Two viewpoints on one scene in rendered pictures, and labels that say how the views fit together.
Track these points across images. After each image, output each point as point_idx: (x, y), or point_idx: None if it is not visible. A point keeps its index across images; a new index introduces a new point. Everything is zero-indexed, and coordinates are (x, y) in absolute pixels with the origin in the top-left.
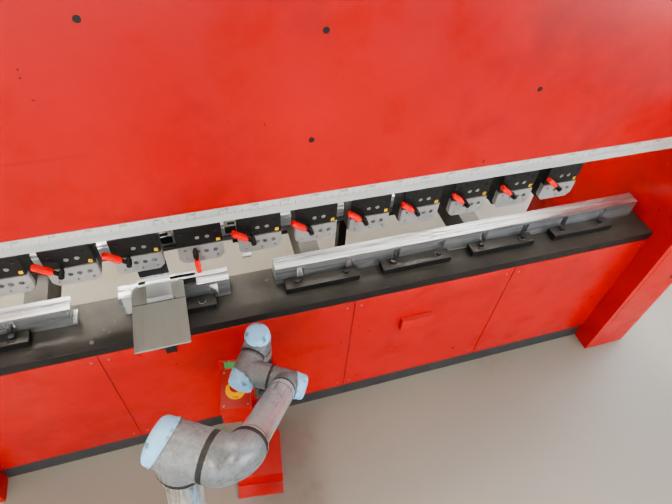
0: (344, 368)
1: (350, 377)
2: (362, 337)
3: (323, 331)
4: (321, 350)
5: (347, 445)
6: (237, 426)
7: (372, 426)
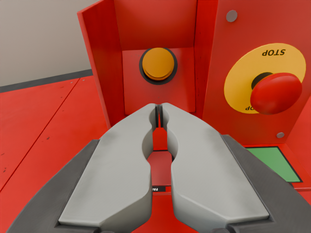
0: (67, 96)
1: (68, 84)
2: (18, 143)
3: (57, 168)
4: (78, 127)
5: (71, 11)
6: None
7: (47, 32)
